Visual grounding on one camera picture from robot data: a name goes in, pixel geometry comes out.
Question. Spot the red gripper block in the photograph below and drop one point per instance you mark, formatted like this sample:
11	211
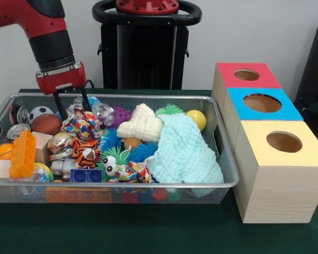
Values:
62	79

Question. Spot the crushed clear plastic bottle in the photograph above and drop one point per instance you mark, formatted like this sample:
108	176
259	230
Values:
103	112

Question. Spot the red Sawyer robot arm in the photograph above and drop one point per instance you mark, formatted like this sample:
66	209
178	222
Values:
47	39

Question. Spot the wooden box with three holes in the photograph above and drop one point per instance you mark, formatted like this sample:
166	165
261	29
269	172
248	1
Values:
278	185

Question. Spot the brown toy football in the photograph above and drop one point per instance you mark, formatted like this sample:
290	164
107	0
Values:
46	124

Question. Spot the small soccer ball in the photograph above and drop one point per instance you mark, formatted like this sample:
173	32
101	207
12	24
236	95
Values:
39	112

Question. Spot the purple spiky ball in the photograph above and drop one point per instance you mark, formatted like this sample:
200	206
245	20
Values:
122	117

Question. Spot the tiger plush toy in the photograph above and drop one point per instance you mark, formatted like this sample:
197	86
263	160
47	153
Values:
83	153

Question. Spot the long orange toy brick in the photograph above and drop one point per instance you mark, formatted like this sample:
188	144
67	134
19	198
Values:
22	153

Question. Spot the cream knitted cloth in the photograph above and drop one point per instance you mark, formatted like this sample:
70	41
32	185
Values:
143	127

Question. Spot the blue plastic toy brick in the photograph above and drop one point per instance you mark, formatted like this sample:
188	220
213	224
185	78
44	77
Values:
86	176

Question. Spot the orange ball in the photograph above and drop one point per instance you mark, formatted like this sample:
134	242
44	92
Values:
2	152

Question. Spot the light blue knitted cloth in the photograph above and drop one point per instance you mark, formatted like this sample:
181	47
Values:
185	153

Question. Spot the yellow ball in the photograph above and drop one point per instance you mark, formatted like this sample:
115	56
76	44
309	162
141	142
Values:
197	117

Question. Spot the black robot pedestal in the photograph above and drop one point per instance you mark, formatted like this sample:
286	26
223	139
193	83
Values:
145	53

